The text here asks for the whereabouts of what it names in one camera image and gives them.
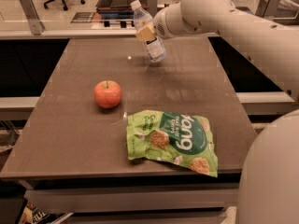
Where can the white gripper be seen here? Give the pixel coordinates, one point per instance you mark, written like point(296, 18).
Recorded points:
point(163, 24)

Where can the clear plastic water bottle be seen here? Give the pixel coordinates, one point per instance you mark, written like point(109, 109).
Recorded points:
point(155, 48)

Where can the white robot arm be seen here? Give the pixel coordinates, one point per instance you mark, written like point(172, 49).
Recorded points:
point(269, 184)

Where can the dark storage bin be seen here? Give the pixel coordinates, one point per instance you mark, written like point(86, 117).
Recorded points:
point(116, 0)

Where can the red apple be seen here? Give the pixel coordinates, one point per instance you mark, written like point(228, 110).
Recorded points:
point(107, 93)

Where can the green rice chips bag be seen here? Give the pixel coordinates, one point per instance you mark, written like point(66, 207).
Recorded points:
point(183, 140)

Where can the grey table drawer front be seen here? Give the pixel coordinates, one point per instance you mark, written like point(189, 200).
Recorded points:
point(143, 198)

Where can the magazine on floor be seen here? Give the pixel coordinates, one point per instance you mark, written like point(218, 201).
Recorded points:
point(30, 214)

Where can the middle metal bracket post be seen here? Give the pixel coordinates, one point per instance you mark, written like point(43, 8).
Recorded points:
point(152, 7)

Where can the metal bracket post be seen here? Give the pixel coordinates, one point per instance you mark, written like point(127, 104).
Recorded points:
point(35, 24)
point(152, 7)
point(271, 9)

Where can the left metal bracket post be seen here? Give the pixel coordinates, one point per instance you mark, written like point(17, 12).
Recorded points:
point(35, 24)

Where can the right metal bracket post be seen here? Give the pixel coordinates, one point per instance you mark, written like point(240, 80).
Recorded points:
point(271, 9)

